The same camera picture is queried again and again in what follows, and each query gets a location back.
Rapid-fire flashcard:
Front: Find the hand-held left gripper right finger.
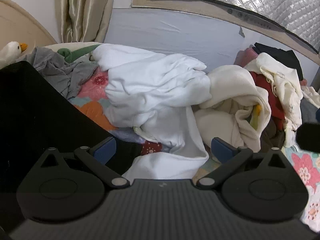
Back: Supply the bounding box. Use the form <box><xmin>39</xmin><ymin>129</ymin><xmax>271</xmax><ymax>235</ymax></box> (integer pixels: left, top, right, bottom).
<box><xmin>196</xmin><ymin>137</ymin><xmax>288</xmax><ymax>190</ymax></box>

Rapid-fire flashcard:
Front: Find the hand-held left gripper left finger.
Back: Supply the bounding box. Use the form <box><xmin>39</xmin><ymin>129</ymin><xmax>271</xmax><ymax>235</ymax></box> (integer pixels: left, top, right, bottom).
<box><xmin>40</xmin><ymin>137</ymin><xmax>130</xmax><ymax>189</ymax></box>

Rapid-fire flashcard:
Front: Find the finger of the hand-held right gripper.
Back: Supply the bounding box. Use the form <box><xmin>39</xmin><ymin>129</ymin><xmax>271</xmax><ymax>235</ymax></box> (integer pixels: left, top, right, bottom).
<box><xmin>296</xmin><ymin>122</ymin><xmax>320</xmax><ymax>153</ymax></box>

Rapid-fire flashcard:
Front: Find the white sweatshirt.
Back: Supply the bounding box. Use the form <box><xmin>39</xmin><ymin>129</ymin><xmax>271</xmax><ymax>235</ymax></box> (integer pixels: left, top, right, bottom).
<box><xmin>91</xmin><ymin>44</ymin><xmax>213</xmax><ymax>180</ymax></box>

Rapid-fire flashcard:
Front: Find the grey-blue garment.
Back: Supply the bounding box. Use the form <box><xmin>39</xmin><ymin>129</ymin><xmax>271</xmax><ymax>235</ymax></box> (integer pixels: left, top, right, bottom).
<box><xmin>300</xmin><ymin>97</ymin><xmax>320</xmax><ymax>125</ymax></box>

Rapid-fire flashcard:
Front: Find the floral bedsheet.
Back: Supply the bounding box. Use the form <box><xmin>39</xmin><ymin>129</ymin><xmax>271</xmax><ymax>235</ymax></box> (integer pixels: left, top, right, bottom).
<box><xmin>67</xmin><ymin>67</ymin><xmax>320</xmax><ymax>233</ymax></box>

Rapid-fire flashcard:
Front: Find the dark olive garment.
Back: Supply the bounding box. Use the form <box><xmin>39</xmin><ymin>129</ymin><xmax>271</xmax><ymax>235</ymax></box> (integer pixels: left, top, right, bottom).
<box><xmin>261</xmin><ymin>122</ymin><xmax>285</xmax><ymax>153</ymax></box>

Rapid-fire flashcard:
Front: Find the cream knit garment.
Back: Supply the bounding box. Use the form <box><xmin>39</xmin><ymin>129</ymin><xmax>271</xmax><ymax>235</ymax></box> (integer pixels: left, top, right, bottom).
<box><xmin>195</xmin><ymin>65</ymin><xmax>273</xmax><ymax>153</ymax></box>

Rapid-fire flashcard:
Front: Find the red garment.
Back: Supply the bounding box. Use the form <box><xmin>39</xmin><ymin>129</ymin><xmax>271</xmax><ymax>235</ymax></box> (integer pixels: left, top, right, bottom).
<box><xmin>250</xmin><ymin>71</ymin><xmax>285</xmax><ymax>120</ymax></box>

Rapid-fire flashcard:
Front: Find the dark flat object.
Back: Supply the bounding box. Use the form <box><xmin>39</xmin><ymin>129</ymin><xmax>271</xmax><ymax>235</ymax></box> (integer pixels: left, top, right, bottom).
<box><xmin>0</xmin><ymin>60</ymin><xmax>143</xmax><ymax>195</ymax></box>

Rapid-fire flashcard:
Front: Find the black garment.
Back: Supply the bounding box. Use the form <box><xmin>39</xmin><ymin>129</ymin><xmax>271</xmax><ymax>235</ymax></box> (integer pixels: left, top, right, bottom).
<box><xmin>252</xmin><ymin>42</ymin><xmax>304</xmax><ymax>80</ymax></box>

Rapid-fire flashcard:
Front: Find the grey garment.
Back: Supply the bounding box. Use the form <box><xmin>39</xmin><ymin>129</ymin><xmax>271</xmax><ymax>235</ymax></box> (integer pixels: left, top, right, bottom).
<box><xmin>16</xmin><ymin>47</ymin><xmax>99</xmax><ymax>99</ymax></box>

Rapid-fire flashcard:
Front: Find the pink garment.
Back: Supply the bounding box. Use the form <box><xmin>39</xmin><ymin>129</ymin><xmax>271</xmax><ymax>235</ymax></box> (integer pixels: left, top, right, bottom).
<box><xmin>234</xmin><ymin>46</ymin><xmax>259</xmax><ymax>68</ymax></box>

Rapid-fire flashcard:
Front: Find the green cloth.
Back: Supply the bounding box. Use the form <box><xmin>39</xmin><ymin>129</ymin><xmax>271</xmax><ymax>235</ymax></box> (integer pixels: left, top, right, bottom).
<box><xmin>57</xmin><ymin>44</ymin><xmax>102</xmax><ymax>63</ymax></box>

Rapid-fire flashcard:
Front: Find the white goose plush toy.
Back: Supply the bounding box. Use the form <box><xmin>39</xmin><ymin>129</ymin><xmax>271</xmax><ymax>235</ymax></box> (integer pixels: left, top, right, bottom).
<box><xmin>0</xmin><ymin>42</ymin><xmax>29</xmax><ymax>69</ymax></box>

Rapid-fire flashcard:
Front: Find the gold curtain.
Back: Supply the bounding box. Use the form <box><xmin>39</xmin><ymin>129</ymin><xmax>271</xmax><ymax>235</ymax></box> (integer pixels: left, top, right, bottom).
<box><xmin>54</xmin><ymin>0</ymin><xmax>118</xmax><ymax>49</ymax></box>

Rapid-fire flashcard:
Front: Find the beige headboard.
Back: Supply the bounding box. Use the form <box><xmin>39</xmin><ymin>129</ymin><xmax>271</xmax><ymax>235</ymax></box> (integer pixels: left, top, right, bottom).
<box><xmin>0</xmin><ymin>0</ymin><xmax>58</xmax><ymax>55</ymax></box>

